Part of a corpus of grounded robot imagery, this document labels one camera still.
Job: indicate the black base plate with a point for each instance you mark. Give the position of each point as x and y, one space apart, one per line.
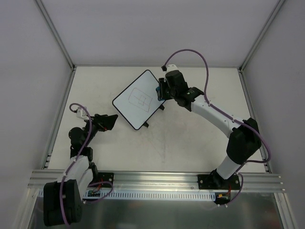
104 179
212 182

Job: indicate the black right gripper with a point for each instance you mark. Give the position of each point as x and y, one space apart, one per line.
162 88

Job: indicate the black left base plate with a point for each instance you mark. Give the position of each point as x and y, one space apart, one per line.
104 179

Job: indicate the white slotted cable duct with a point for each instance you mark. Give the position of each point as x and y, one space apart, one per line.
150 195

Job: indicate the white whiteboard black frame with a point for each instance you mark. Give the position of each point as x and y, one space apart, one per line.
138 102

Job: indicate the blue whiteboard eraser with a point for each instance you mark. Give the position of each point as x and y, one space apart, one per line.
159 94

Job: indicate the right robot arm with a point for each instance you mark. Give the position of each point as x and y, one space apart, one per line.
243 135

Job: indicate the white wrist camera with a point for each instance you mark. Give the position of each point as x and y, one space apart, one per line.
169 68
81 113

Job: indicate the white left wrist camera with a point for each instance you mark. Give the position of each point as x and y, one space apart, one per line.
81 113

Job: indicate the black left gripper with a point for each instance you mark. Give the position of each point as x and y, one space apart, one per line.
100 121

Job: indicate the aluminium mounting rail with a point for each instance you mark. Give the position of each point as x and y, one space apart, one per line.
171 181

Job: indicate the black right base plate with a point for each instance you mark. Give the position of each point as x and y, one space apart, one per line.
212 182

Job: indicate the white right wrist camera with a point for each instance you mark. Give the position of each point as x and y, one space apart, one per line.
169 68

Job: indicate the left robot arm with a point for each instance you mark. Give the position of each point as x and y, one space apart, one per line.
63 198

